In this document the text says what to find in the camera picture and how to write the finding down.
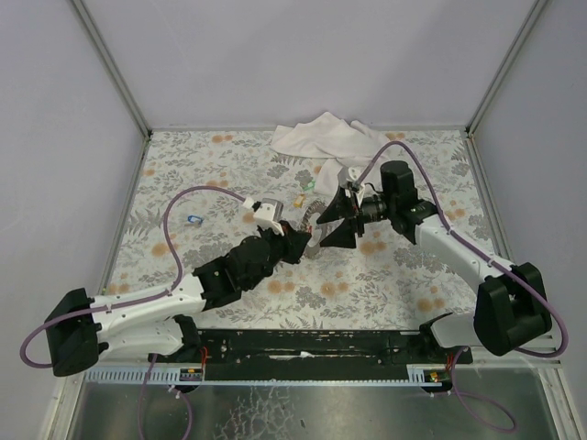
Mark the white crumpled cloth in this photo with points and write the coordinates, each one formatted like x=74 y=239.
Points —
x=330 y=139

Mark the white disc with keyrings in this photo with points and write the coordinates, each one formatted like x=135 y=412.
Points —
x=312 y=212

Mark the grey aluminium corner post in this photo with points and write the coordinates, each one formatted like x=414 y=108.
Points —
x=521 y=37

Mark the blue tagged key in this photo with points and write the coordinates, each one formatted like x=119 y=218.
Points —
x=194 y=220

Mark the green tagged key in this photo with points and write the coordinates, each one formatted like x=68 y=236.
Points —
x=309 y=187

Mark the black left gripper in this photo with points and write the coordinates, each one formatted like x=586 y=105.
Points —
x=284 y=243

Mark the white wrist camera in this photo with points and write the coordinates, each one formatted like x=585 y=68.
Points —
x=348 y=179
x=267 y=213

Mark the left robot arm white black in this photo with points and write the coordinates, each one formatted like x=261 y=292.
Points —
x=82 y=330

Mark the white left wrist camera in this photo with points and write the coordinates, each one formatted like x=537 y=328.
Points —
x=267 y=213

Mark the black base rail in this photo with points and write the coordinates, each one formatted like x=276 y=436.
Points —
x=364 y=347

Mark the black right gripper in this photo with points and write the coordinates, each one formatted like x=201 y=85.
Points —
x=358 y=217

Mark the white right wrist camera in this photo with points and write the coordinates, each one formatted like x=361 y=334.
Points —
x=348 y=179

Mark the white slotted cable duct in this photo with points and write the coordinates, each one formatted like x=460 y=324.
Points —
x=283 y=372

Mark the grey left corner post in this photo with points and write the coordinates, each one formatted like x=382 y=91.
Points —
x=104 y=55

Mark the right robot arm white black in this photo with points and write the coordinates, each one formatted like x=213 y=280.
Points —
x=509 y=310

